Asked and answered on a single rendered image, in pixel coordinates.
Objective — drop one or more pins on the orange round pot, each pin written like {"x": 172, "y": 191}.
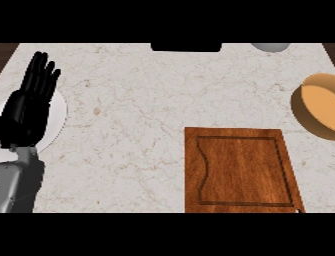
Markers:
{"x": 326, "y": 106}

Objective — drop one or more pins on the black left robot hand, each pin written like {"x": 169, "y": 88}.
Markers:
{"x": 27, "y": 106}

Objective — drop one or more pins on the white round plate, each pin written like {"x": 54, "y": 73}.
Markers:
{"x": 55, "y": 115}

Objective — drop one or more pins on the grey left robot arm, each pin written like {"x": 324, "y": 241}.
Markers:
{"x": 8, "y": 181}

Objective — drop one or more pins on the brown wooden cutting board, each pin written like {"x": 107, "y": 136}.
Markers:
{"x": 241, "y": 170}

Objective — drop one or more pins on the black appliance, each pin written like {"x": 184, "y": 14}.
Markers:
{"x": 187, "y": 47}

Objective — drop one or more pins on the grey round object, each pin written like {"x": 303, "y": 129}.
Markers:
{"x": 271, "y": 46}

